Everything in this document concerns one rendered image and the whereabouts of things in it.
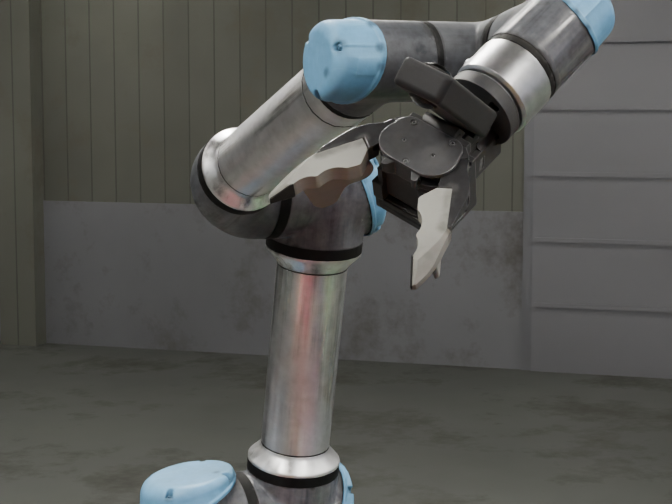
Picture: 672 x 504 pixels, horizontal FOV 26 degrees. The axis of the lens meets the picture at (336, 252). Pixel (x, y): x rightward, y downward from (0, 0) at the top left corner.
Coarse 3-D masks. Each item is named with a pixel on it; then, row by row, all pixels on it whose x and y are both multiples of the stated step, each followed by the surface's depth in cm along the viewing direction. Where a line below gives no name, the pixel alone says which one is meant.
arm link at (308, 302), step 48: (288, 240) 169; (336, 240) 169; (288, 288) 173; (336, 288) 173; (288, 336) 174; (336, 336) 176; (288, 384) 176; (288, 432) 177; (288, 480) 177; (336, 480) 182
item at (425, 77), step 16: (416, 64) 114; (432, 64) 115; (400, 80) 114; (416, 80) 114; (432, 80) 113; (448, 80) 113; (416, 96) 114; (432, 96) 113; (448, 96) 114; (464, 96) 116; (448, 112) 115; (464, 112) 117; (480, 112) 120; (464, 128) 123; (480, 128) 121
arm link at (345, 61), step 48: (336, 48) 128; (384, 48) 129; (432, 48) 132; (288, 96) 140; (336, 96) 130; (384, 96) 132; (240, 144) 151; (288, 144) 144; (192, 192) 162; (240, 192) 157
